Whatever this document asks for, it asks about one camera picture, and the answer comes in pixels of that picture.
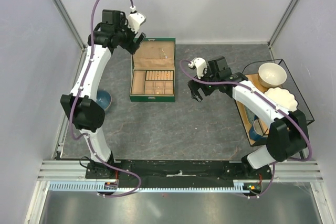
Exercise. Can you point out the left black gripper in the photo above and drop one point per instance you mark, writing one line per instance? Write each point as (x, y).
(132, 46)

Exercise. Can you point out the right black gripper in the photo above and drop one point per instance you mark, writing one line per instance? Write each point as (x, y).
(194, 85)

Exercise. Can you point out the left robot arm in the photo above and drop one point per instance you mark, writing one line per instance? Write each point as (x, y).
(83, 112)

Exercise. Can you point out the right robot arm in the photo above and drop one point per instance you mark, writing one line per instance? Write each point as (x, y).
(288, 132)

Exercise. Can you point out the green jewelry box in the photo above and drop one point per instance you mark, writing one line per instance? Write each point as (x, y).
(154, 54)

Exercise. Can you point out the blue ceramic bowl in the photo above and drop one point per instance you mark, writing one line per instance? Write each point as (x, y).
(104, 99)

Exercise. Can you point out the blue mug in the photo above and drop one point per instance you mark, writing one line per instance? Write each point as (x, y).
(257, 132)

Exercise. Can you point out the cream round bowl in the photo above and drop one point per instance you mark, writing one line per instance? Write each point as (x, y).
(271, 75)

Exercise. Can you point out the white scalloped bowl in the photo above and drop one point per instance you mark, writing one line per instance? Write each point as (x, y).
(282, 97)

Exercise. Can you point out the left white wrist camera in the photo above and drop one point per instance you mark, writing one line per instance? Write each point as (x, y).
(135, 20)

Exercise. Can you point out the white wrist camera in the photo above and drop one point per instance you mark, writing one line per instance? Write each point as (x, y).
(200, 65)
(135, 20)

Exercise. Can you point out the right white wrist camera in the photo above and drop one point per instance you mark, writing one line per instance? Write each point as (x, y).
(200, 65)

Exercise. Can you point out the black wire shelf rack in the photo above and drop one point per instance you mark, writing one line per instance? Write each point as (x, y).
(293, 84)

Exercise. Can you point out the slotted cable duct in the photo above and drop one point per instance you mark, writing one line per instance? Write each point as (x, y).
(106, 187)

